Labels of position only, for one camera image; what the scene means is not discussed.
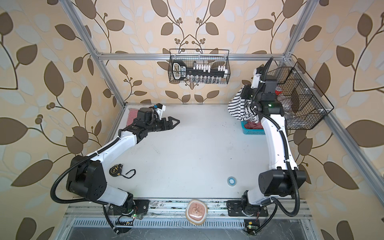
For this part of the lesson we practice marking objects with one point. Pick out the black tool in basket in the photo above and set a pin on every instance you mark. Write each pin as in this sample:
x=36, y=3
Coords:
x=217, y=72

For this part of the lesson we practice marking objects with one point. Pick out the maroon tank top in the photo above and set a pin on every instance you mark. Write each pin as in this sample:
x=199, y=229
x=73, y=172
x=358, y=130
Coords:
x=253, y=125

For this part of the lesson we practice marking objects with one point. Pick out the wire basket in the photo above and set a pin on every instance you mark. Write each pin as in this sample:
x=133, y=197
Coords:
x=304, y=99
x=199, y=55

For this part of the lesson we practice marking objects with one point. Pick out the red striped folded tank top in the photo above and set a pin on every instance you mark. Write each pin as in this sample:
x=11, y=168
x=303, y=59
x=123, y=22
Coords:
x=133, y=113

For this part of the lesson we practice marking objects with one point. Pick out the right wire basket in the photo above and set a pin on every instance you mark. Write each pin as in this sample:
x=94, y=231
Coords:
x=304, y=99

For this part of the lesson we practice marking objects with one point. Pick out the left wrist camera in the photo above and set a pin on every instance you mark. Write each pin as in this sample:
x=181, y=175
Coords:
x=159, y=108

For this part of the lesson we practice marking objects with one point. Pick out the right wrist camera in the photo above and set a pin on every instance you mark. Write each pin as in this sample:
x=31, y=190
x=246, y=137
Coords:
x=258, y=77

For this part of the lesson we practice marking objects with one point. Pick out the pink round badge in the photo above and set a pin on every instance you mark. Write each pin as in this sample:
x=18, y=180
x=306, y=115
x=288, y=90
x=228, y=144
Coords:
x=196, y=212

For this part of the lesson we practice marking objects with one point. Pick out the teal plastic basket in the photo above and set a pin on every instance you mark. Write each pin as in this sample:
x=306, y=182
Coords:
x=251, y=132

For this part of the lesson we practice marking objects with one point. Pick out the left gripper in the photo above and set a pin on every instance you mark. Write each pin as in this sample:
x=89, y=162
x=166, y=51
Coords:
x=169, y=126

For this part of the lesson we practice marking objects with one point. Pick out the red capped bottle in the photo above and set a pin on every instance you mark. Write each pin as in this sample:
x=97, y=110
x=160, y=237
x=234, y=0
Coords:
x=278, y=91

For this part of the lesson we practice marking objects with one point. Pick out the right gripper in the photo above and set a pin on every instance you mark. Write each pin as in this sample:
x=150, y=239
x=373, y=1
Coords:
x=245, y=94

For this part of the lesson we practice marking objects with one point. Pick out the blue tape roll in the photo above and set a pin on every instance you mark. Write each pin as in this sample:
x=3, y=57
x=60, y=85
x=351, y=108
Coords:
x=231, y=181

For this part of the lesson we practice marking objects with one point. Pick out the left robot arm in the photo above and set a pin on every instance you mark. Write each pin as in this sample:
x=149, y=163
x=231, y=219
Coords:
x=86, y=176

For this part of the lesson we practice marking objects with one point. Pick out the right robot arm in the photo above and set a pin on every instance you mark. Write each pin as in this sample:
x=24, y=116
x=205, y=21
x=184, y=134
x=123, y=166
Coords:
x=280, y=184

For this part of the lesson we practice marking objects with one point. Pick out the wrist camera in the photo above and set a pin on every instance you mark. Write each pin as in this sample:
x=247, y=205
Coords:
x=159, y=108
x=258, y=77

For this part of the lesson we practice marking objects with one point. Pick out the black white striped tank top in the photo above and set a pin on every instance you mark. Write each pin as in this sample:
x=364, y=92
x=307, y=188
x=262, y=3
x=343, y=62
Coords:
x=240, y=108

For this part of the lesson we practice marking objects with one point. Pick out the back wire basket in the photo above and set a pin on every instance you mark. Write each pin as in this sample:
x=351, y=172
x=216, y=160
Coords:
x=199, y=55

